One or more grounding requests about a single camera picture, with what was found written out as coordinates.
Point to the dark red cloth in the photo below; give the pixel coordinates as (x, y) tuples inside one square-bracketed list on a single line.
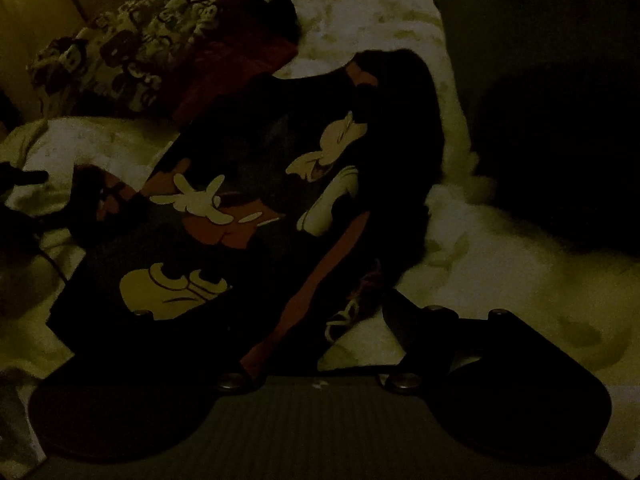
[(235, 60)]

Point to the dark pillow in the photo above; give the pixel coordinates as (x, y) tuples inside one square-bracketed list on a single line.
[(540, 110)]

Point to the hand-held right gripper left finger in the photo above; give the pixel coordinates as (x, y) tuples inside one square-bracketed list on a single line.
[(234, 332)]

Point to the dark cartoon print shirt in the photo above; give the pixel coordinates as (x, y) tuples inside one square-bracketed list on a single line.
[(260, 160)]

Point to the patterned printed blanket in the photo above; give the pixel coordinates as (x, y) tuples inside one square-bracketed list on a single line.
[(150, 35)]

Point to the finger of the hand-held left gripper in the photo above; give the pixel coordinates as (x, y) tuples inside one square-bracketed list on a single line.
[(25, 179)]

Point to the white bed sheet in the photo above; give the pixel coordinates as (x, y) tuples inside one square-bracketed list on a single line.
[(500, 270)]

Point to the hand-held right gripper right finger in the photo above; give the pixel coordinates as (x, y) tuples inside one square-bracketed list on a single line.
[(400, 320)]

